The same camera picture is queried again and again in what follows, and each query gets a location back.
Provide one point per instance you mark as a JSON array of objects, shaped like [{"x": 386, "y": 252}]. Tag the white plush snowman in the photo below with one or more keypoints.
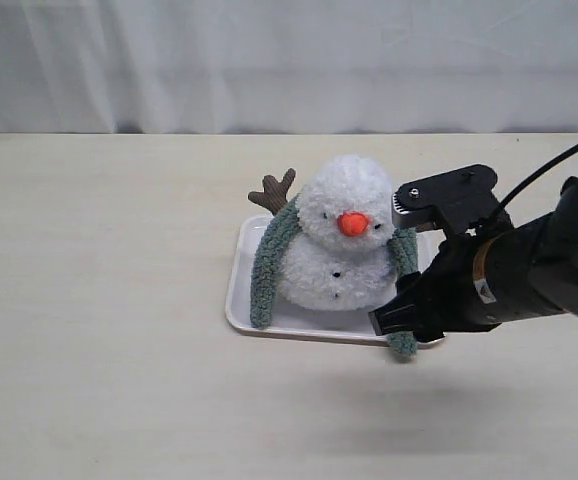
[{"x": 348, "y": 178}]

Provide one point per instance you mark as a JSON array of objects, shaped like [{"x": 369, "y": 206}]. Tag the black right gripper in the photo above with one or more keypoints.
[{"x": 438, "y": 300}]

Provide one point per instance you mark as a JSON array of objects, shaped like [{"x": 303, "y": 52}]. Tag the teal fuzzy scarf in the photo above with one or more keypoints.
[{"x": 330, "y": 257}]

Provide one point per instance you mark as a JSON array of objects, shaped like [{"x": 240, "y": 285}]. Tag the white plastic tray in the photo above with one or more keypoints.
[{"x": 280, "y": 318}]

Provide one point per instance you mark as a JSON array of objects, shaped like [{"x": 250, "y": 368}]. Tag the white curtain backdrop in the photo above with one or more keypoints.
[{"x": 295, "y": 67}]

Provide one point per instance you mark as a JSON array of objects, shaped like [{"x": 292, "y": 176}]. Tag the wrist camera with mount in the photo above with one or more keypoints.
[{"x": 453, "y": 202}]

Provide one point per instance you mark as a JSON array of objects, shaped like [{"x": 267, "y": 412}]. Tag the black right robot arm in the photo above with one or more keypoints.
[{"x": 487, "y": 271}]

